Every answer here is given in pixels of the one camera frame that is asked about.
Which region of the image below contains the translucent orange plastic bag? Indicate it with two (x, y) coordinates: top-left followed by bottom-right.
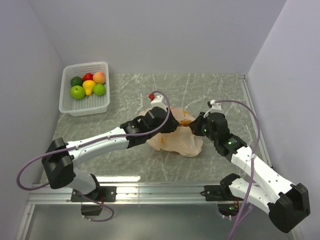
(146, 107), (203, 157)

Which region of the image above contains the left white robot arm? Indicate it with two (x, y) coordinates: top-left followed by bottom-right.
(41, 106), (179, 201)

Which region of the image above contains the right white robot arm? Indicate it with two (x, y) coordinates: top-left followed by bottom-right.
(188, 112), (311, 233)

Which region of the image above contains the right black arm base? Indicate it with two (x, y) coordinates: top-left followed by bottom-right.
(200, 185), (240, 218)

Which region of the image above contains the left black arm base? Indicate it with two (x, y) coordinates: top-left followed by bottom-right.
(70, 186), (117, 217)

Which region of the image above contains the light green round fruit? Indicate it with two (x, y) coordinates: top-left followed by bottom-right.
(93, 83), (106, 96)

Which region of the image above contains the peach fruit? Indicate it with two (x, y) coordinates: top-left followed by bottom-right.
(92, 71), (106, 85)

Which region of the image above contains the red fruit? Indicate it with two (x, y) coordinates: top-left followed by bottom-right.
(82, 72), (93, 81)

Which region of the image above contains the dark green fruit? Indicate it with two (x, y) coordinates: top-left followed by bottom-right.
(70, 76), (83, 87)

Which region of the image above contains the white perforated plastic basket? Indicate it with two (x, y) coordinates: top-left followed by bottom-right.
(58, 61), (110, 117)

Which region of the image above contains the yellow pear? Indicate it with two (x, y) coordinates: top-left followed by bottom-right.
(82, 80), (96, 96)

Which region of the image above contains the green apple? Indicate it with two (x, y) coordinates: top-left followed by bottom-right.
(70, 85), (86, 100)

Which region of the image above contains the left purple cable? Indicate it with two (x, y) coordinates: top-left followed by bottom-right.
(16, 90), (172, 223)

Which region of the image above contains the purple cable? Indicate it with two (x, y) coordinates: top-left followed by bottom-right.
(213, 99), (261, 240)
(16, 90), (172, 223)

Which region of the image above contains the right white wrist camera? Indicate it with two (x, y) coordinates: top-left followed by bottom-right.
(203, 99), (222, 118)

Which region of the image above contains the aluminium mounting rail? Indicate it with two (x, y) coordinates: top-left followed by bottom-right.
(16, 182), (235, 240)

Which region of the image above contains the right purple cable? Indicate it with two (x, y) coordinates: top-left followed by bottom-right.
(213, 99), (261, 240)

